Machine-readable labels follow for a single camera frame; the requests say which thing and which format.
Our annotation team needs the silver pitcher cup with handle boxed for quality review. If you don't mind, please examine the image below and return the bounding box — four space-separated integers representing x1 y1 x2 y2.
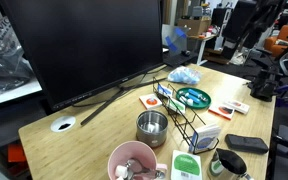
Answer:
208 148 254 180

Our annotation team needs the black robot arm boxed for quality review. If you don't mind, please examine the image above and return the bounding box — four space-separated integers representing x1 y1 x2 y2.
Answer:
221 0 287 60

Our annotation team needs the white orange card packet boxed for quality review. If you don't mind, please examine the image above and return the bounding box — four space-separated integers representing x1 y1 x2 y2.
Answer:
139 94 162 110

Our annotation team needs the black monitor stand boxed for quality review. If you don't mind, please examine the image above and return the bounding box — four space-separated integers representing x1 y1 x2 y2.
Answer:
80 77 166 126

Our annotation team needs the blue white packet in rack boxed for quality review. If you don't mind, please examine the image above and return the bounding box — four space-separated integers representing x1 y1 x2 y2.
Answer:
157 85 172 97

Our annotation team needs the green white packet in rack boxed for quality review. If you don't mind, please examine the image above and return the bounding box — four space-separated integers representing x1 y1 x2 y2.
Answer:
167 98 185 114

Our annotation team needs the round steel container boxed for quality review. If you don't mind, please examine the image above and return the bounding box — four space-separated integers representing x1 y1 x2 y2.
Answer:
136 110 168 148

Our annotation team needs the blue plastic bag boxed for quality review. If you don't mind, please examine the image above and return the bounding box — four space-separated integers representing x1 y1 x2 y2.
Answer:
167 66 201 85

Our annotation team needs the green round tray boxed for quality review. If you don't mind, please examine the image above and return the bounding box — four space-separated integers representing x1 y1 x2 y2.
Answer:
176 88 211 109

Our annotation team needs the blue white tube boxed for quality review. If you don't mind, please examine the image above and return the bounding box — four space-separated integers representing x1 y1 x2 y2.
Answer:
188 89 208 102

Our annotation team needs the pink plastic mug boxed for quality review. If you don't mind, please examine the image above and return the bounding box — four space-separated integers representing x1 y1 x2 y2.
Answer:
107 141 168 180

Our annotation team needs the white blue box in rack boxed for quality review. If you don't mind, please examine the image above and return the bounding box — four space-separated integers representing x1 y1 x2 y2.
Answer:
189 124 221 152

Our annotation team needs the large black computer monitor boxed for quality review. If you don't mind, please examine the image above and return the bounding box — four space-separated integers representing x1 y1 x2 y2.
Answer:
0 0 163 110

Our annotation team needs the cardboard box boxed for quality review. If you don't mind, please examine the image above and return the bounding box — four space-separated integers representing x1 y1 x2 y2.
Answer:
178 19 211 36

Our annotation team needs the metal spoon in mug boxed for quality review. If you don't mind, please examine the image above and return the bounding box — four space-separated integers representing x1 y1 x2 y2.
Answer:
125 158 165 180

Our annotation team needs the white marshmallow piece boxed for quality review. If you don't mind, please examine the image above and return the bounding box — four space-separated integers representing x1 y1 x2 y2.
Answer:
115 165 128 178

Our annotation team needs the white red packet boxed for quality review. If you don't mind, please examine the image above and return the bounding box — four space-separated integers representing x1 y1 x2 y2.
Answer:
208 104 235 120

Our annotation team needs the white green label box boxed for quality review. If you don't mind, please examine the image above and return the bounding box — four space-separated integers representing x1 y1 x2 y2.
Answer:
171 150 202 180

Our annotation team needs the white packet far right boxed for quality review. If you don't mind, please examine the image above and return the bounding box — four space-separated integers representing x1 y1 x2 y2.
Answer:
225 100 250 114

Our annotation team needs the black foam pad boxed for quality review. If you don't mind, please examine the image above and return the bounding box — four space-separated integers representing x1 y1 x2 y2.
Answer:
225 134 269 154

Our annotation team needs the orange armchair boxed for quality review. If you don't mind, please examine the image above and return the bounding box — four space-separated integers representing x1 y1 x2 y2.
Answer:
264 25 288 57

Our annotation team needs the gray plastic bag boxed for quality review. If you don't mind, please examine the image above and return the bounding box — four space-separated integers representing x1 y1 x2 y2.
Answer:
0 17 33 94

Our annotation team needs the black wire rack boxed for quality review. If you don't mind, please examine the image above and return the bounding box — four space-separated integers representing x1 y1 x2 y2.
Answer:
153 81 219 154

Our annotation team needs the white desk cable grommet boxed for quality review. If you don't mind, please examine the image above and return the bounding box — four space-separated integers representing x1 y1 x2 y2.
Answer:
50 116 76 133

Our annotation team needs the black clamp mount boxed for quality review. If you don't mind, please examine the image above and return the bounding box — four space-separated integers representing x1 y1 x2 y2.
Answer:
247 60 288 102

